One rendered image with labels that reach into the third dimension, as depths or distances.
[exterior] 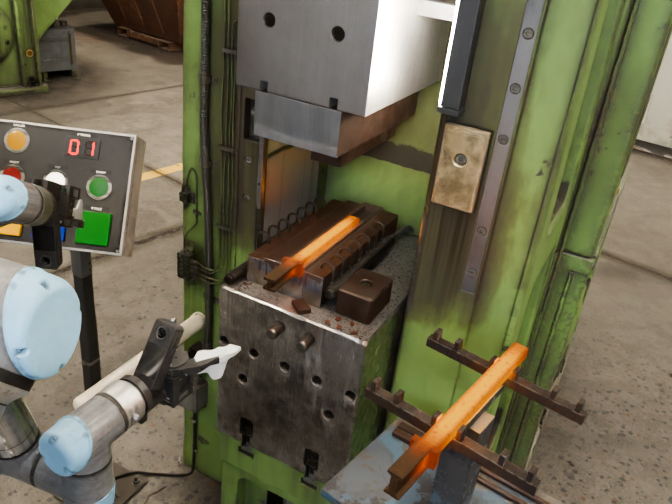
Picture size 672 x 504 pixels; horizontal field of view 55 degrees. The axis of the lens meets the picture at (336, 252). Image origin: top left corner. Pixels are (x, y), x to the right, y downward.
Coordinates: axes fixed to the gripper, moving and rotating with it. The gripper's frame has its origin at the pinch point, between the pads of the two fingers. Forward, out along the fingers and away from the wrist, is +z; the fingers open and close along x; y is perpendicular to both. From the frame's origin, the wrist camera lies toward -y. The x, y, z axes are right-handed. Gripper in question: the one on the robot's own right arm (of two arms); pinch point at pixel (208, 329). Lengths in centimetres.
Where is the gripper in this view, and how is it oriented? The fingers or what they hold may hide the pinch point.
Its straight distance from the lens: 123.8
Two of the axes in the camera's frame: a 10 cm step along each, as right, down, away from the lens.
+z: 4.7, -3.7, 8.0
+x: 8.8, 3.0, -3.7
